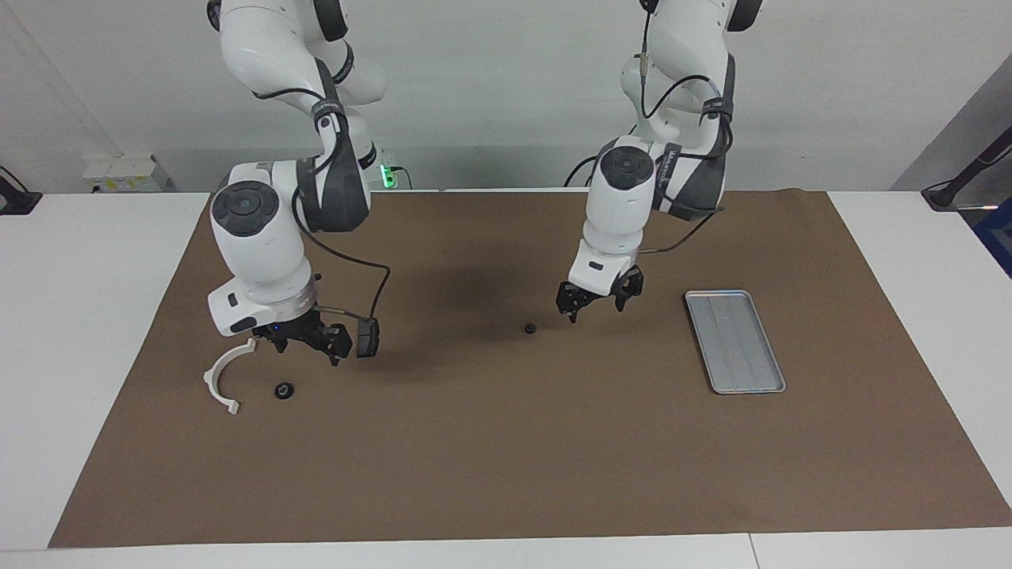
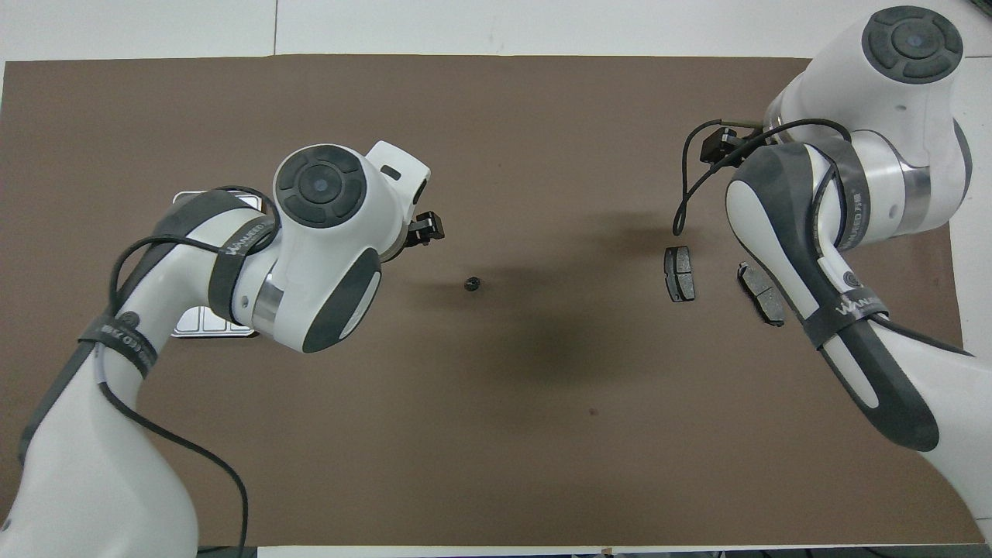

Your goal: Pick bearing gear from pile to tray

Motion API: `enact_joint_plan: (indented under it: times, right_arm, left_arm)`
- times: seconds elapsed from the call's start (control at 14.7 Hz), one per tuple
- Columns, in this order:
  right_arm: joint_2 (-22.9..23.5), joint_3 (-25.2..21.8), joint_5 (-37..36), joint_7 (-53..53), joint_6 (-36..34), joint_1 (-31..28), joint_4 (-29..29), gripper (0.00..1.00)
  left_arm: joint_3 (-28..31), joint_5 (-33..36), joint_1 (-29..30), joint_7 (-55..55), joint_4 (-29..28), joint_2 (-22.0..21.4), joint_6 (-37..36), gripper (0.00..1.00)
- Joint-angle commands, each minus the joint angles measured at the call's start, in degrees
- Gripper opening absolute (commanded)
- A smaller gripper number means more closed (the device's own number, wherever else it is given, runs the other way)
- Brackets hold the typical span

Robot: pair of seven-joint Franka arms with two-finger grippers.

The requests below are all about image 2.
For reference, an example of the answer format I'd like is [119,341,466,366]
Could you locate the dark curved brake pad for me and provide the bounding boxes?
[736,262,786,328]

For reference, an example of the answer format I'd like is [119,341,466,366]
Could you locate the dark rectangular brake pad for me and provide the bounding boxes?
[663,246,696,303]

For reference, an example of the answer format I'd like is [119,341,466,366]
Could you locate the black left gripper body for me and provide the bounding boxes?
[403,211,446,248]

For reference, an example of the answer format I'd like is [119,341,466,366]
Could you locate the brown table mat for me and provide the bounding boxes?
[0,54,985,547]

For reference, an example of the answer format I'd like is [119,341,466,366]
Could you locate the silver metal tray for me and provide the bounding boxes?
[169,190,264,339]

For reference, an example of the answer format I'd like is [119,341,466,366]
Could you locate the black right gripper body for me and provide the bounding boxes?
[700,127,742,166]

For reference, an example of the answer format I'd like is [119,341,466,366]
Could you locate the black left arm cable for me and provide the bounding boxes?
[97,184,280,558]

